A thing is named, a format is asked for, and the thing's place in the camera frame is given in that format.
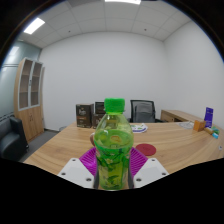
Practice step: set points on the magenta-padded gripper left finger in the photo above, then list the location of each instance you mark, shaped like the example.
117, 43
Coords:
76, 171

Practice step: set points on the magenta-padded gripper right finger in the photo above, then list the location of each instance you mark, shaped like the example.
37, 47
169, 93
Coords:
150, 171

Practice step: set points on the green drink bottle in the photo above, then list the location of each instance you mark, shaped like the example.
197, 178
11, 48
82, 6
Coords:
113, 146

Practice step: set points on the flat round red coaster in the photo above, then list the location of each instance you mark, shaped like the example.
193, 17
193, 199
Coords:
146, 149

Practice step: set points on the white and green leaflet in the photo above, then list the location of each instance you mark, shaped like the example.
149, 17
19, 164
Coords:
139, 128

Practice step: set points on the grey waste bin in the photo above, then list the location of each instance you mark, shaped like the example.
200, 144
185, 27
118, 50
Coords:
62, 128

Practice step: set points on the brown carton with orange label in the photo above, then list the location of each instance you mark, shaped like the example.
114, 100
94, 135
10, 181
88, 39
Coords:
96, 120

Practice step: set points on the tall brown carton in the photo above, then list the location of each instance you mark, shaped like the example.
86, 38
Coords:
84, 115

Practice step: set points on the round white disc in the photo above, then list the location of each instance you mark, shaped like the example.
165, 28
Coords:
186, 125

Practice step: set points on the black mesh office chair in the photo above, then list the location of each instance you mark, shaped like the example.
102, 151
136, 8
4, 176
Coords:
143, 111

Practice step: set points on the wooden side desk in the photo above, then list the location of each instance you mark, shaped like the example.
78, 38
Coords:
176, 115

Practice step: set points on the small orange-brown box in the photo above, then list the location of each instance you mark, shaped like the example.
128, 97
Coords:
199, 125

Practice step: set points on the dark flat carton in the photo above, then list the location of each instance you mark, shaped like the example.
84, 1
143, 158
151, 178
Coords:
99, 108

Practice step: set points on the wooden shelf cabinet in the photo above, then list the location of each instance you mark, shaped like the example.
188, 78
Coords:
31, 116

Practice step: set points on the small tan box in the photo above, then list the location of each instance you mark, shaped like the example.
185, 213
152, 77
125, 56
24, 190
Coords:
208, 130

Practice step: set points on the black leather sofa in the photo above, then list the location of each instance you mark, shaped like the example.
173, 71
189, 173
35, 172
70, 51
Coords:
11, 140

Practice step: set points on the small blue box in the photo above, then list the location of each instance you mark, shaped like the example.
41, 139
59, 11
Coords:
215, 135

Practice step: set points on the purple card stand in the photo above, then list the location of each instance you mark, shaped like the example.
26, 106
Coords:
209, 117

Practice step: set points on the rectangular ceiling light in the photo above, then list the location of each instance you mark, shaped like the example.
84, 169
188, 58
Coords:
34, 26
123, 1

